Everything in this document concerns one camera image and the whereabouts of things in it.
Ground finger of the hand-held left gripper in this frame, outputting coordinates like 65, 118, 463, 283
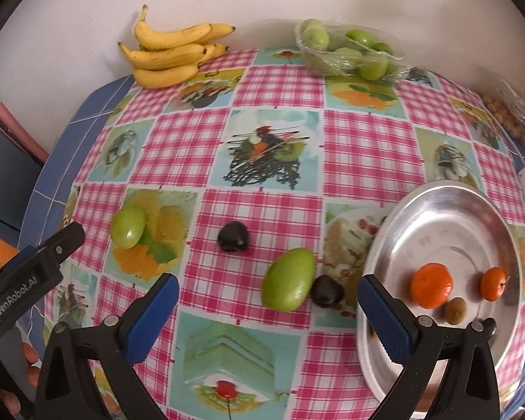
35, 222, 87, 267

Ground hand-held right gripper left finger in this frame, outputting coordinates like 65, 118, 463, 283
34, 272, 181, 420

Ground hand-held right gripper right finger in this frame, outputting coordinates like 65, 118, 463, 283
356, 274, 502, 420

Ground large orange tangerine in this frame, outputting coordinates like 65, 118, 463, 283
410, 262, 455, 310

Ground round green jujube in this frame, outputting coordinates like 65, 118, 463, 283
110, 205, 148, 248

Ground brown longan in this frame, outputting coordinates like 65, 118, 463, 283
444, 296, 468, 325

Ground large green mango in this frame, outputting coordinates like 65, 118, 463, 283
261, 248, 317, 313

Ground round steel plate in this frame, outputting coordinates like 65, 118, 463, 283
355, 179, 523, 412

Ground small orange tangerine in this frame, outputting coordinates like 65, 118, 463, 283
480, 267, 510, 302

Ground person's left hand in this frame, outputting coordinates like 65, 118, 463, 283
0, 342, 42, 412

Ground pink padded edge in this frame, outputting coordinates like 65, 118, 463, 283
0, 103, 53, 167

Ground blue tile-pattern table cover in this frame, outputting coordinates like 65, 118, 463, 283
16, 74, 141, 342

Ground pink checked printed tablecloth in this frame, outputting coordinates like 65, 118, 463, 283
41, 47, 525, 420

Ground yellow banana bunch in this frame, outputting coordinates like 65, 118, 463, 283
118, 4, 237, 89

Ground pile of bagged longans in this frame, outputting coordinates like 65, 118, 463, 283
481, 92, 525, 141

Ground clear plastic fruit tray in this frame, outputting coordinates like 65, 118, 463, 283
294, 18, 416, 82

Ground pile of packed green jujubes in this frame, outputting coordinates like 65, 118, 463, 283
299, 18, 403, 80

